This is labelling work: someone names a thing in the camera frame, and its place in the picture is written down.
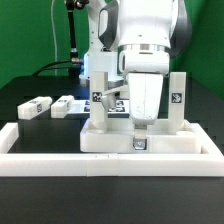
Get white hanging cable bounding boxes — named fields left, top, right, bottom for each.
left=50, top=0, right=59, bottom=68

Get white marker base plate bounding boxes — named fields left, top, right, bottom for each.
left=68, top=100, right=129, bottom=117

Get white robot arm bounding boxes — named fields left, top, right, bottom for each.
left=80, top=0, right=191, bottom=153

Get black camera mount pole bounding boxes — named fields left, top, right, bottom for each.
left=65, top=0, right=89, bottom=78

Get white U-shaped obstacle frame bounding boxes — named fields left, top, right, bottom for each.
left=0, top=123, right=224, bottom=177

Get black cable bundle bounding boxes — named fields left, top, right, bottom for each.
left=32, top=59, right=81, bottom=77

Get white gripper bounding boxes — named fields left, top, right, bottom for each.
left=118, top=50, right=170, bottom=150

